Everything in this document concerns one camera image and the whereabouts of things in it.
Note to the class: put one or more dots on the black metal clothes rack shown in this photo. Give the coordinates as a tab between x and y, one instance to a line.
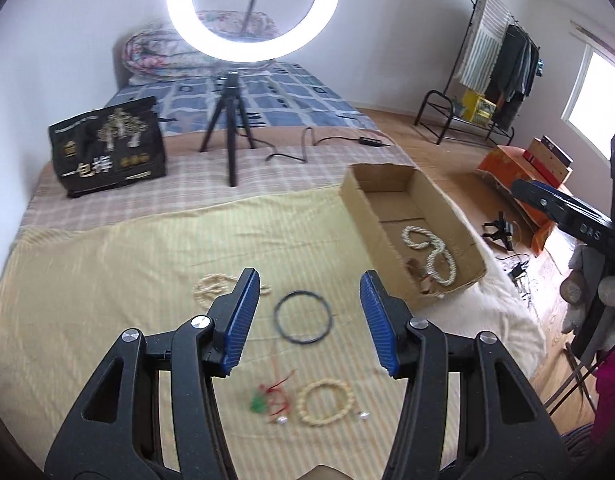
432	110

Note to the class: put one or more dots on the blue patterned bedsheet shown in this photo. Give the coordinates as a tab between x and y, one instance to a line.
287	90

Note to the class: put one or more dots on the yellow striped cloth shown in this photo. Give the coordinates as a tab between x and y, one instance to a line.
112	280

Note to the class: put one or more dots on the orange covered low table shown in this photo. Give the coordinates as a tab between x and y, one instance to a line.
502	165

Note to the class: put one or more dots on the striped hanging towel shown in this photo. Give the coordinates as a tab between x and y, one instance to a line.
485	40

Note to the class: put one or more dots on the checked beige blanket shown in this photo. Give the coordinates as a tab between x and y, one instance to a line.
287	175

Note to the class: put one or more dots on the black printed bag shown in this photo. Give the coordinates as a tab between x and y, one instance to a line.
107	150

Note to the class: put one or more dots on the black bangle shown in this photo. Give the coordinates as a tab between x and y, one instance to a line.
279	325

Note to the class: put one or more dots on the pink clothing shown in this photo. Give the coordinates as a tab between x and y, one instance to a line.
612	395

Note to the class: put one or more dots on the person's right hand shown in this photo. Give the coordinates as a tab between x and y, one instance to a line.
577	290

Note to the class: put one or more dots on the black tripod stand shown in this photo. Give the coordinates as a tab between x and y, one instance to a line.
232	125

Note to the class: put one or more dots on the small black tripod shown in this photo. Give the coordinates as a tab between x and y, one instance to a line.
500	230

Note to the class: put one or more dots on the folded floral quilt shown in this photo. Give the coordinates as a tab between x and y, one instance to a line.
152	52

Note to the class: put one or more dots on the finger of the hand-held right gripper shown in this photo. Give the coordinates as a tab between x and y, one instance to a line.
550	191

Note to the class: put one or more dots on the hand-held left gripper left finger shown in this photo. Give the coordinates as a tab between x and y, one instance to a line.
242	320

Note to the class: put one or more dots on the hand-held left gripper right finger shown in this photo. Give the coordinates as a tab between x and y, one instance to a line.
380	325

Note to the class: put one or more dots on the dark hanging clothes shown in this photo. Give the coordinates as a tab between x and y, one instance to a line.
512	65

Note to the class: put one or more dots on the cardboard box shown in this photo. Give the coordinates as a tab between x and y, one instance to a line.
367	200

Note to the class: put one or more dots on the red-brown box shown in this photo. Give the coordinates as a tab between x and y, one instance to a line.
550	160

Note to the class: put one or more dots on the white fluffy blanket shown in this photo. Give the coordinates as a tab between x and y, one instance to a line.
502	315

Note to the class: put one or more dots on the window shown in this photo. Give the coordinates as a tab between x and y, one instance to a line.
597	90

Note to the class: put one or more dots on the yellow box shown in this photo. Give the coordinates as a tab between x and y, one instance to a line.
475	105

